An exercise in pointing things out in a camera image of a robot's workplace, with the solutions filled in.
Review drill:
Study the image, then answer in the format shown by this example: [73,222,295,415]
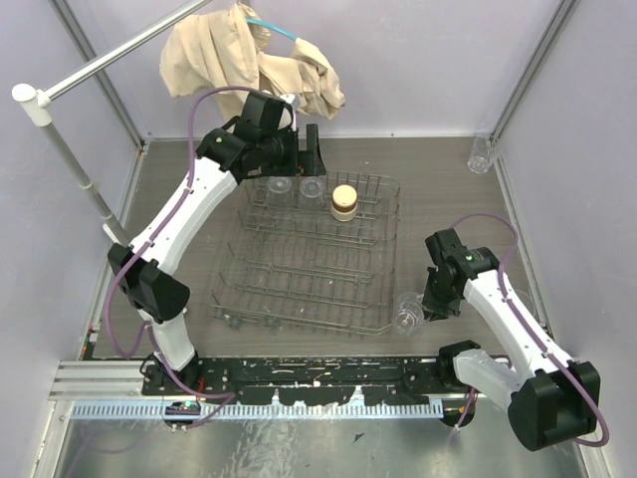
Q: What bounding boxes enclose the grey wire dish rack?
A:
[209,171,400,336]

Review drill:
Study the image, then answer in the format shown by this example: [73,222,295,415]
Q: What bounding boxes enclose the beige brown travel cup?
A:
[330,184,358,222]

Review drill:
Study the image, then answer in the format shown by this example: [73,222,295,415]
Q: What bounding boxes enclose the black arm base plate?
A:
[141,356,497,407]

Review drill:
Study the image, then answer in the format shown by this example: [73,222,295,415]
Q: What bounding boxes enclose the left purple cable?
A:
[106,85,260,429]

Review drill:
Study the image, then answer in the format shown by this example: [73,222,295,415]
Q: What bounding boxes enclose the beige cloth garment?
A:
[159,3,345,120]

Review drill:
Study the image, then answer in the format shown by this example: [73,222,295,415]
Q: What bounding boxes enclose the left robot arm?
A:
[107,88,325,394]

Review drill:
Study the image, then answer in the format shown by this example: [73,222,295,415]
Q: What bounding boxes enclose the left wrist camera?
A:
[279,93,300,129]

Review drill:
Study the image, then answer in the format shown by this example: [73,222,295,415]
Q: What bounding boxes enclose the clear cup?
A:
[393,292,425,335]
[265,176,294,209]

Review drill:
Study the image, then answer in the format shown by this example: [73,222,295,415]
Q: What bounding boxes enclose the grey slotted cable duct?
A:
[71,399,444,420]

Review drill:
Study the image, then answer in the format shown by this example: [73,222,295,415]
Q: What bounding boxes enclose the teal clothes hanger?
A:
[246,17,299,42]

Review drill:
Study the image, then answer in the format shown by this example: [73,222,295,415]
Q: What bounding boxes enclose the clear tall corner glass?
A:
[467,135,498,174]

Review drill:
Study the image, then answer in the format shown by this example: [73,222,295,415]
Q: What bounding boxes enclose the metal garment rail stand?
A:
[10,0,215,240]

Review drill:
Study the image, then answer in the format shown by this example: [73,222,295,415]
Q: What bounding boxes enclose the aluminium frame rail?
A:
[51,358,187,398]

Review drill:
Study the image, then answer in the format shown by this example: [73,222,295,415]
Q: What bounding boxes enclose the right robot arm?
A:
[422,229,602,451]

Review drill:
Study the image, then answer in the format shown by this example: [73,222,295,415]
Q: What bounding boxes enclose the clear tumbler from corner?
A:
[298,176,324,211]

